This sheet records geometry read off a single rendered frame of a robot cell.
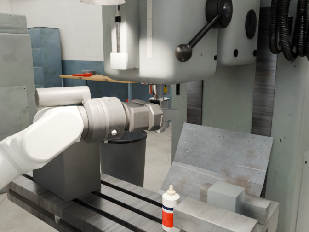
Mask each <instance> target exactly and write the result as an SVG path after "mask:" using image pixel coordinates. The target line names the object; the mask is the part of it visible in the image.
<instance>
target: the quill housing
mask: <svg viewBox="0 0 309 232"><path fill-rule="evenodd" d="M206 3H207V0H138V30H139V68H138V69H130V70H118V69H111V56H110V54H111V53H112V35H111V5H102V25H103V61H104V72H105V74H106V76H107V77H108V78H110V79H112V80H115V81H131V82H142V83H154V84H166V85H173V84H179V83H186V82H192V81H201V80H207V79H209V78H211V77H212V76H213V75H214V74H215V72H216V65H217V35H218V29H213V28H211V29H210V30H209V31H208V32H207V33H206V34H205V35H204V36H203V38H202V39H201V40H200V41H199V42H198V43H197V44H196V45H195V46H194V47H193V48H192V57H191V58H190V60H188V61H186V62H180V61H178V60H177V59H176V57H175V49H176V47H177V46H178V45H180V44H188V43H189V42H190V41H191V40H192V39H193V37H194V36H195V35H196V34H197V33H198V32H199V31H200V30H201V29H202V28H203V27H204V26H205V25H206V24H207V23H208V21H207V18H206Z"/></svg>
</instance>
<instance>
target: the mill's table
mask: <svg viewBox="0 0 309 232"><path fill-rule="evenodd" d="M6 190H7V198H8V200H10V201H12V202H13V203H15V204H16V205H18V206H19V207H21V208H23V209H24V210H26V211H28V212H29V213H30V214H32V215H34V216H35V217H37V218H38V219H40V220H42V221H43V222H45V223H46V224H48V225H50V226H51V227H53V228H54V229H56V230H58V231H59V232H167V231H166V230H164V229H163V227H162V196H163V195H161V194H159V193H156V192H153V191H150V190H147V189H145V188H142V187H139V186H137V185H134V184H131V183H128V182H126V181H123V180H120V179H118V178H115V177H112V176H109V175H107V174H104V173H101V189H99V190H96V191H93V192H91V193H88V194H86V195H83V196H81V197H78V198H76V199H73V200H71V201H68V202H66V201H64V200H62V199H61V198H60V197H58V196H57V195H56V194H54V193H53V192H51V191H50V190H48V189H47V188H45V187H44V186H43V185H41V184H40V183H38V182H37V181H35V180H34V179H33V171H31V172H29V173H23V175H22V176H21V175H19V176H18V177H17V178H15V179H14V180H13V181H11V182H10V183H9V184H7V185H6Z"/></svg>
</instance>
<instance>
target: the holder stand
mask: <svg viewBox="0 0 309 232"><path fill-rule="evenodd" d="M33 179H34V180H35V181H37V182H38V183H40V184H41V185H43V186H44V187H45V188H47V189H48V190H50V191H51V192H53V193H54V194H56V195H57V196H58V197H60V198H61V199H62V200H64V201H66V202H68V201H71V200H73V199H76V198H78V197H81V196H83V195H86V194H88V193H91V192H93V191H96V190H99V189H101V172H100V150H99V142H95V143H87V142H85V141H84V140H83V139H80V141H79V142H74V143H73V144H72V145H70V146H69V147H68V148H67V149H65V150H64V151H62V152H61V153H60V154H59V155H57V156H56V157H55V158H53V159H52V160H50V161H49V162H48V163H47V164H46V165H44V166H43V167H41V168H39V169H33Z"/></svg>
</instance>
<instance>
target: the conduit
mask: <svg viewBox="0 0 309 232"><path fill-rule="evenodd" d="M290 1H291V0H272V1H271V10H270V11H271V12H270V24H269V25H270V26H269V49H270V51H271V52H272V53H273V54H279V53H281V52H283V55H284V57H285V58H286V59H287V60H288V61H293V60H295V59H296V58H297V56H298V55H299V56H301V57H304V56H306V57H307V60H308V61H309V20H307V19H308V18H307V17H308V16H307V15H308V14H307V13H308V12H307V11H308V1H309V0H298V1H297V10H296V11H297V12H296V18H295V19H296V20H295V26H294V32H293V38H292V44H291V43H290V36H291V31H292V25H293V16H288V13H289V6H290ZM307 21H308V22H307ZM307 23H308V24H307ZM307 25H308V26H307ZM278 33H279V39H280V41H279V42H278Z"/></svg>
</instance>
